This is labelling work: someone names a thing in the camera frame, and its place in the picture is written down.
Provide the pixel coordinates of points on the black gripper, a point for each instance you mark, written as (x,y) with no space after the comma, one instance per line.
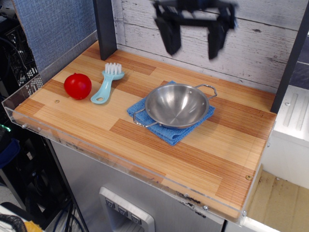
(171,14)

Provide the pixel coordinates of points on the stainless steel pot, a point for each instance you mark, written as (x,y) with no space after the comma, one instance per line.
(177,106)

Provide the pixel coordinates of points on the blue cloth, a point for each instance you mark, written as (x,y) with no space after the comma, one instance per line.
(171,136)

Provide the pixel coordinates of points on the light blue dish brush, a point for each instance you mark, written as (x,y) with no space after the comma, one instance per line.
(112,72)

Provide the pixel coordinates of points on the red toy tomato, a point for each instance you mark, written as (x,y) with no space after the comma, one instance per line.
(78,86)

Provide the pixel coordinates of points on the white ribbed appliance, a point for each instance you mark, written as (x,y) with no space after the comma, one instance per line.
(286,154)

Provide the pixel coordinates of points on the black plastic crate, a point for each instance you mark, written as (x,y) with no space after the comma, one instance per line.
(17,64)

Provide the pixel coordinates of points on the silver cabinet with dispenser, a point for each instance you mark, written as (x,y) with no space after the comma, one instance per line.
(110,200)

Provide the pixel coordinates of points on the clear acrylic table guard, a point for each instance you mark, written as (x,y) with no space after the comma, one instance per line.
(213,167)

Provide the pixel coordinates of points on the yellow object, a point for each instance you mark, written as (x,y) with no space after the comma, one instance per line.
(32,227)

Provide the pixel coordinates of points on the dark grey left post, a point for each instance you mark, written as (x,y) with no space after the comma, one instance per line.
(105,28)

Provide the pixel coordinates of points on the dark grey post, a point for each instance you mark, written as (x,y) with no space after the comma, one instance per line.
(293,58)
(105,28)

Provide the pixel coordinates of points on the dark grey right post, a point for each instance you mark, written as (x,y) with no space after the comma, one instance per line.
(293,58)

